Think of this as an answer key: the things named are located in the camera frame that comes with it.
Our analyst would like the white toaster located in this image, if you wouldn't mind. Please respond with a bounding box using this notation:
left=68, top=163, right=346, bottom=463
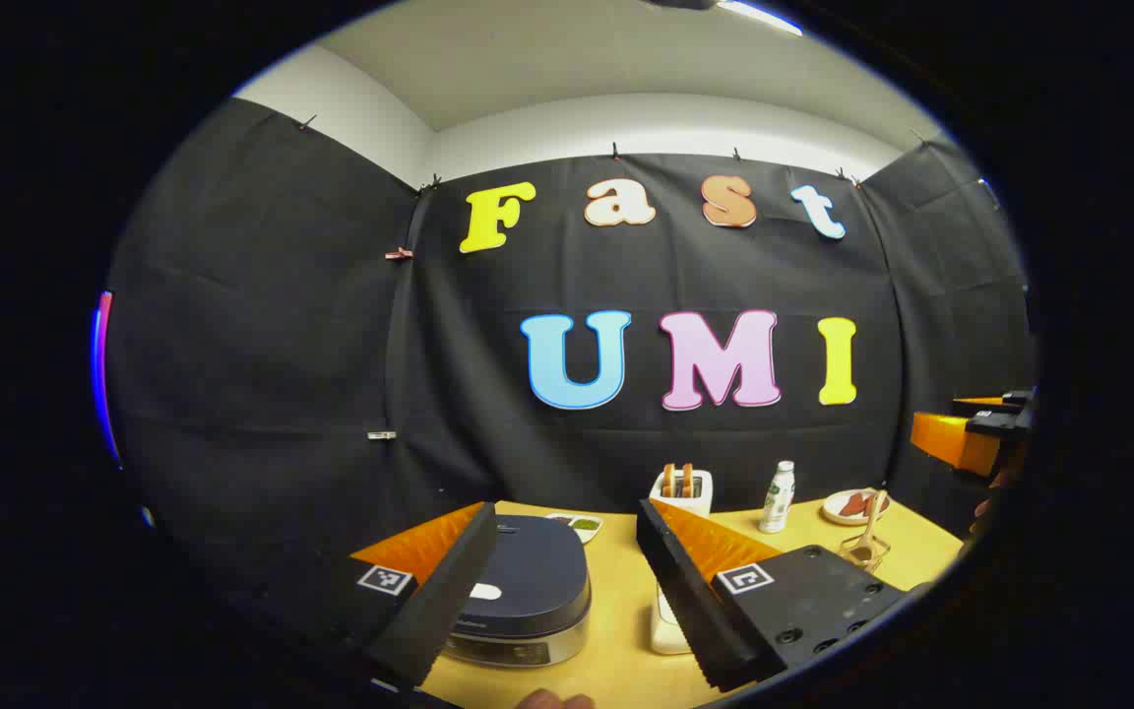
left=649, top=469, right=714, bottom=520

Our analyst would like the dark grey rice cooker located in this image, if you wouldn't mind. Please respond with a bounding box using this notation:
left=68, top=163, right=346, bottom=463
left=444, top=514, right=593, bottom=669

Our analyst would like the white sectioned condiment dish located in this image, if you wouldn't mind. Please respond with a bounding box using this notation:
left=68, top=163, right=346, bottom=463
left=545, top=512, right=603, bottom=545

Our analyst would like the wooden spoon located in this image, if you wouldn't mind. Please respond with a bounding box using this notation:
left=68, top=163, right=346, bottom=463
left=850, top=489, right=889, bottom=564

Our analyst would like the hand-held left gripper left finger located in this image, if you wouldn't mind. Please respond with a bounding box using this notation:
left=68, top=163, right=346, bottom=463
left=326, top=500, right=499, bottom=690

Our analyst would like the white round plate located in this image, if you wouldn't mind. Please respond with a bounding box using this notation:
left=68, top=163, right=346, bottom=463
left=822, top=489, right=891, bottom=526

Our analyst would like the white milk bottle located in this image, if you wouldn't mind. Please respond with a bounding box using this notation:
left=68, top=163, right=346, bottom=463
left=759, top=460, right=796, bottom=535

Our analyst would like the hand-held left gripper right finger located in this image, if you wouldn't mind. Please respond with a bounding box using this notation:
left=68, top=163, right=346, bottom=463
left=636, top=497, right=913, bottom=693

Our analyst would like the clear plastic rice box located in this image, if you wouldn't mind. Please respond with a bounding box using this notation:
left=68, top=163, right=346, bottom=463
left=648, top=581, right=701, bottom=658

